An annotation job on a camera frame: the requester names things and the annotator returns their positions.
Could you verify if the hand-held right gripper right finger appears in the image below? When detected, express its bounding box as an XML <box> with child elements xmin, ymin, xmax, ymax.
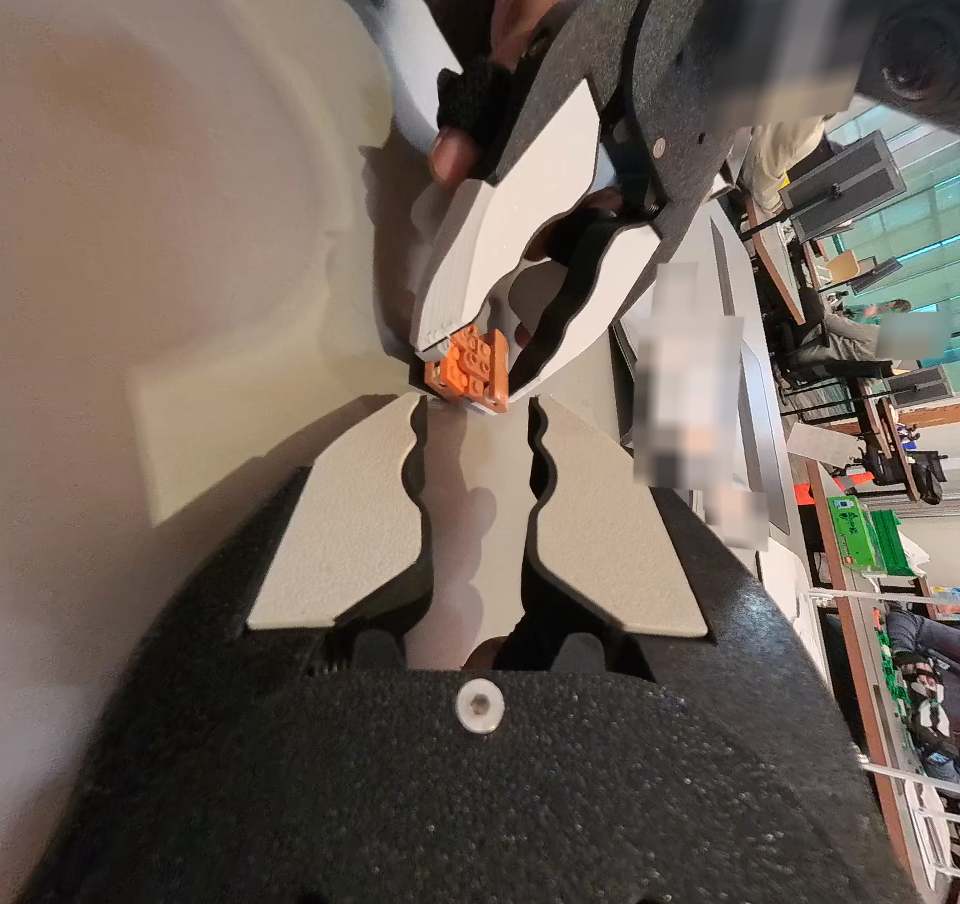
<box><xmin>525</xmin><ymin>394</ymin><xmax>710</xmax><ymax>638</ymax></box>

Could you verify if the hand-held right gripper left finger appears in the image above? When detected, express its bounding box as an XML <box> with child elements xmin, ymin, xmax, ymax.
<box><xmin>246</xmin><ymin>394</ymin><xmax>435</xmax><ymax>631</ymax></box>

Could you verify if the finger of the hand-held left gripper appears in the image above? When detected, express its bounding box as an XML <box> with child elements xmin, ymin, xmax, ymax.
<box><xmin>411</xmin><ymin>85</ymin><xmax>603</xmax><ymax>363</ymax></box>
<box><xmin>508</xmin><ymin>214</ymin><xmax>663</xmax><ymax>398</ymax></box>

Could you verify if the orange brick plate assembly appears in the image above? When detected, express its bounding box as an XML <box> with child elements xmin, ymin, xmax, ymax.
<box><xmin>423</xmin><ymin>322</ymin><xmax>513</xmax><ymax>404</ymax></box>

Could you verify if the grey desk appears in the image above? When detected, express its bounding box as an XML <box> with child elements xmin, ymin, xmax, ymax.
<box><xmin>0</xmin><ymin>0</ymin><xmax>834</xmax><ymax>904</ymax></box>

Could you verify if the black equipment case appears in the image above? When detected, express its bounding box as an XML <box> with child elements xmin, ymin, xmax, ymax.
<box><xmin>883</xmin><ymin>364</ymin><xmax>960</xmax><ymax>408</ymax></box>
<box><xmin>778</xmin><ymin>130</ymin><xmax>905</xmax><ymax>245</ymax></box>

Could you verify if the green box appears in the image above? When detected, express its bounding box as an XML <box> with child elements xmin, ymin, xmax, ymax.
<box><xmin>827</xmin><ymin>495</ymin><xmax>915</xmax><ymax>576</ymax></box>

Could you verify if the long wooden-edged table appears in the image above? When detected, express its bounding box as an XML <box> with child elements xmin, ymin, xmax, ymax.
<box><xmin>806</xmin><ymin>461</ymin><xmax>939</xmax><ymax>897</ymax></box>

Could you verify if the black office chair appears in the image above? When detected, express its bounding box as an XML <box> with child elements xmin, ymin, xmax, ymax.
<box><xmin>847</xmin><ymin>446</ymin><xmax>946</xmax><ymax>503</ymax></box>

